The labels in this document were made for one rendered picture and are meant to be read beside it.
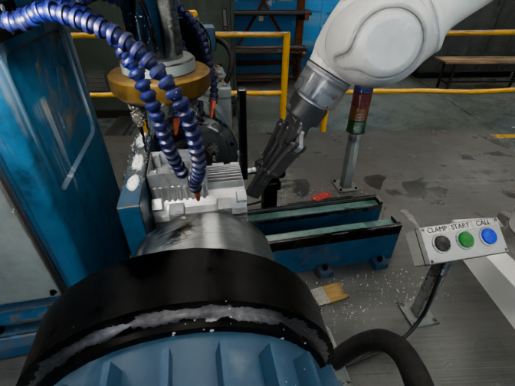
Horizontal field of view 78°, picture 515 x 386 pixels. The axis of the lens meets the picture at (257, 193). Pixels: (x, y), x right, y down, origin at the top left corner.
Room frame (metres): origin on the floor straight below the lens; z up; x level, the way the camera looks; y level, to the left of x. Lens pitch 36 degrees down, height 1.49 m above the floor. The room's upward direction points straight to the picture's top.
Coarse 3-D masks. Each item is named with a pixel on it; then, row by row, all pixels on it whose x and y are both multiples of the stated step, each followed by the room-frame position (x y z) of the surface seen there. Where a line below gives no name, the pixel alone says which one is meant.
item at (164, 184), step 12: (156, 156) 0.62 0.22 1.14; (156, 168) 0.62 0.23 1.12; (168, 168) 0.60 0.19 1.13; (156, 180) 0.54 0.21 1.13; (168, 180) 0.55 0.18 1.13; (180, 180) 0.55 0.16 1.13; (204, 180) 0.56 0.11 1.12; (156, 192) 0.54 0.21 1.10; (168, 192) 0.54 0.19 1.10; (180, 192) 0.55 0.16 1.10; (204, 192) 0.56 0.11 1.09
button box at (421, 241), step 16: (448, 224) 0.46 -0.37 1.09; (464, 224) 0.46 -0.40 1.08; (480, 224) 0.47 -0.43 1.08; (496, 224) 0.47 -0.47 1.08; (416, 240) 0.44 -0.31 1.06; (432, 240) 0.43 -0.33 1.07; (480, 240) 0.44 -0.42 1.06; (416, 256) 0.43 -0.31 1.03; (432, 256) 0.41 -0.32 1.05; (448, 256) 0.41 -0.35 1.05; (464, 256) 0.41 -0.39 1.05; (480, 256) 0.42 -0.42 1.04
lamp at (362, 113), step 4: (352, 108) 1.00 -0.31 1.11; (356, 108) 0.98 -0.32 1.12; (360, 108) 0.98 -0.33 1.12; (364, 108) 0.98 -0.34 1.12; (368, 108) 0.99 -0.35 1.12; (352, 112) 1.00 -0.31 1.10; (356, 112) 0.98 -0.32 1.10; (360, 112) 0.98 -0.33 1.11; (364, 112) 0.98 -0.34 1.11; (368, 112) 0.99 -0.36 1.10; (352, 116) 0.99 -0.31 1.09; (356, 116) 0.98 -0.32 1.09; (360, 116) 0.98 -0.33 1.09; (364, 116) 0.98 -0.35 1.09; (356, 120) 0.98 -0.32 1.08; (360, 120) 0.98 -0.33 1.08; (364, 120) 0.98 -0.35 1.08
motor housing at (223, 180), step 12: (216, 168) 0.63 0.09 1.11; (228, 168) 0.63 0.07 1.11; (240, 168) 0.63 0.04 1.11; (216, 180) 0.59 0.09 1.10; (228, 180) 0.59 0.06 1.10; (240, 180) 0.59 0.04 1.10; (216, 192) 0.57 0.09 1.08; (228, 192) 0.57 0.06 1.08; (168, 204) 0.54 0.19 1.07; (192, 204) 0.55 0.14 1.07; (204, 204) 0.55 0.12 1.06; (216, 204) 0.55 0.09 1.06; (240, 204) 0.56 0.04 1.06; (156, 216) 0.52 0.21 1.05; (168, 216) 0.52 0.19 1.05; (240, 216) 0.54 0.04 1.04
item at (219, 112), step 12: (204, 96) 0.98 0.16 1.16; (168, 108) 0.90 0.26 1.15; (204, 108) 0.87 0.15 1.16; (216, 108) 0.92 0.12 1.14; (168, 120) 0.81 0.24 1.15; (204, 120) 0.81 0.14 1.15; (216, 120) 0.83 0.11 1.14; (228, 120) 0.93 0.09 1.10; (180, 132) 0.81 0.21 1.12; (204, 132) 0.82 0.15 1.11; (216, 132) 0.82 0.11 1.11; (228, 132) 0.83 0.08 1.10; (156, 144) 0.80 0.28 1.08; (180, 144) 0.80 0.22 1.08; (204, 144) 0.82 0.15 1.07; (216, 144) 0.82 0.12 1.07; (228, 144) 0.83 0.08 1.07; (216, 156) 0.82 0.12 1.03; (228, 156) 0.83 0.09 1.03
